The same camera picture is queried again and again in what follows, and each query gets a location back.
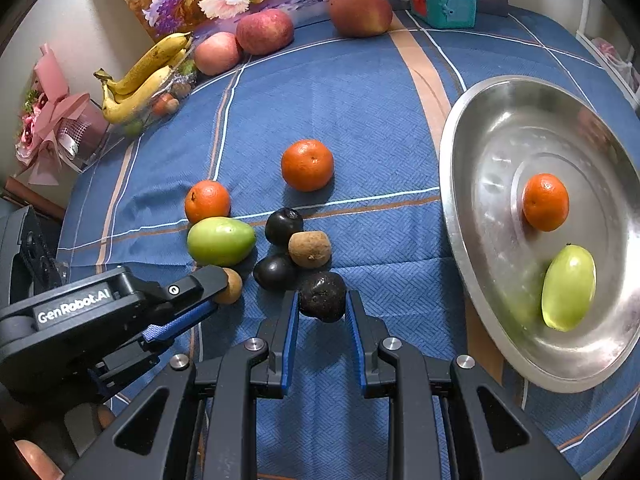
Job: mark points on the white metal cart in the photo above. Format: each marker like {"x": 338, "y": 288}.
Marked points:
{"x": 590, "y": 42}

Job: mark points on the orange tangerine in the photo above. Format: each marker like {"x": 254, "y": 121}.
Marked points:
{"x": 307, "y": 165}
{"x": 545, "y": 202}
{"x": 207, "y": 201}

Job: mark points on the yellow banana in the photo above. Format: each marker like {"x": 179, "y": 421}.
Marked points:
{"x": 150, "y": 62}
{"x": 135, "y": 99}

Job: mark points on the brown kiwi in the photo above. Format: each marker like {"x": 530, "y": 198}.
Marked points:
{"x": 309, "y": 248}
{"x": 232, "y": 286}

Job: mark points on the small orange-red fruit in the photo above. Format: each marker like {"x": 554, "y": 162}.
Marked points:
{"x": 162, "y": 105}

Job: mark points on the round steel plate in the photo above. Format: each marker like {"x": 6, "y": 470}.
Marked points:
{"x": 500, "y": 160}

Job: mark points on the black plastic object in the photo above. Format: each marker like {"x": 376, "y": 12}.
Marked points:
{"x": 25, "y": 250}

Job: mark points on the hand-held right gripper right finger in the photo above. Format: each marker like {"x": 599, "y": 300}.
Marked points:
{"x": 356, "y": 345}

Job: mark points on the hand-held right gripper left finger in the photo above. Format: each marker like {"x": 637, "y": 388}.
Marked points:
{"x": 290, "y": 345}

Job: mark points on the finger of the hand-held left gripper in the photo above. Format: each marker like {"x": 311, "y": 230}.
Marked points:
{"x": 175, "y": 292}
{"x": 165, "y": 332}

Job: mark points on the large dark red apple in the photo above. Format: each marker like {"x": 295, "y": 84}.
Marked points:
{"x": 360, "y": 10}

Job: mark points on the green mango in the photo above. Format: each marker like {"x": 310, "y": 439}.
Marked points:
{"x": 569, "y": 287}
{"x": 221, "y": 241}

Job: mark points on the dark purple plum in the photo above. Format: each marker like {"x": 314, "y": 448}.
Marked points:
{"x": 322, "y": 296}
{"x": 283, "y": 226}
{"x": 274, "y": 271}

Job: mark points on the person's left hand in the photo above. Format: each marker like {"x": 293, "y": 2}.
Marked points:
{"x": 37, "y": 462}

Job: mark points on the clear plastic fruit tray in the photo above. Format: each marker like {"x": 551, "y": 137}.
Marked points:
{"x": 180, "y": 82}

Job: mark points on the pink apple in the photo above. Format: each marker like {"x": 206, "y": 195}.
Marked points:
{"x": 216, "y": 53}

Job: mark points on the small green fruit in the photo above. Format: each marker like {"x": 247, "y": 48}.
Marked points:
{"x": 132, "y": 128}

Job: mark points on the pink flower bouquet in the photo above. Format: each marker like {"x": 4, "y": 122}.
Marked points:
{"x": 55, "y": 110}

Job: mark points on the pink plastic bag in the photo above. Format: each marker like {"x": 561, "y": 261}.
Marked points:
{"x": 612, "y": 57}

